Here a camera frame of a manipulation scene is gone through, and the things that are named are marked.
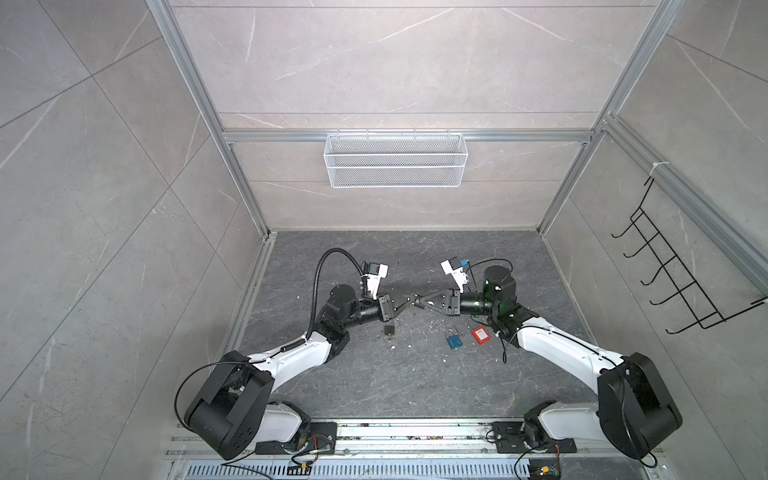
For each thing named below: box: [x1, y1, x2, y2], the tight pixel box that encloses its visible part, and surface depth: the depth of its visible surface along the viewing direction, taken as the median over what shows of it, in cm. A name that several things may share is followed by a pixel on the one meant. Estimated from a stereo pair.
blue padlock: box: [445, 328, 463, 350], surface depth 92 cm
